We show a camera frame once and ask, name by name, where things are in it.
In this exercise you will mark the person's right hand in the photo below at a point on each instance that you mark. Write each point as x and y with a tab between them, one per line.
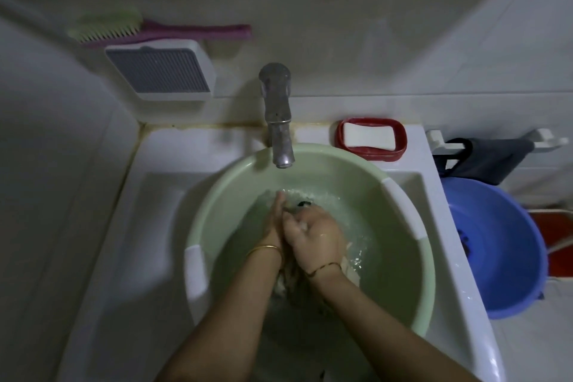
313	238

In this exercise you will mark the person's left hand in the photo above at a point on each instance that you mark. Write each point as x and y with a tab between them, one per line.
273	225

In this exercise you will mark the cream leaf-patterned clothes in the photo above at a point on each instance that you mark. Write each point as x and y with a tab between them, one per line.
349	270

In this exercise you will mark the light green plastic basin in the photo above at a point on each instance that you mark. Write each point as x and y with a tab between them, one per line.
394	252

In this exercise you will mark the metal faucet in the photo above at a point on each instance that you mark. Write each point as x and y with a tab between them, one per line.
278	113

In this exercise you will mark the white soap bar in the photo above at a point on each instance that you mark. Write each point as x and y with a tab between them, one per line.
369	135

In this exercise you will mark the red soap dish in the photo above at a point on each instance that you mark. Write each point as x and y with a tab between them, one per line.
400	142

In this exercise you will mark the person's left forearm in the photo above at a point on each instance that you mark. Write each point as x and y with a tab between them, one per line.
219	328

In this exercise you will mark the person's right forearm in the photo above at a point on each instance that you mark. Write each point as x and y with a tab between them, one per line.
385	332

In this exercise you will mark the gold bangle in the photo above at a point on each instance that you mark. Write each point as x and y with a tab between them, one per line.
266	248

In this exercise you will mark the white ceramic sink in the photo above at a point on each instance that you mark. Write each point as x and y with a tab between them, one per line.
134	238

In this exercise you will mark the blue plastic basin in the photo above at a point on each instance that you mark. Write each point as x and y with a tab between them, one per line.
501	247

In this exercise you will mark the dark grey cloth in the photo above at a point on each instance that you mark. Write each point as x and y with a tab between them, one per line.
492	160

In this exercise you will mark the green and pink scrub brush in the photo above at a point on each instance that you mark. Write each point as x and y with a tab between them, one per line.
188	31

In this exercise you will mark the red bucket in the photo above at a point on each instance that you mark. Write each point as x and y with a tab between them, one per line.
557	234

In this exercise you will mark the white wall box grey ribbed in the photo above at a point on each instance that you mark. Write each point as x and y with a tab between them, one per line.
159	68

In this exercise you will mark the white wall towel rack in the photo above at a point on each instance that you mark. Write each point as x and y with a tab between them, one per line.
548	137

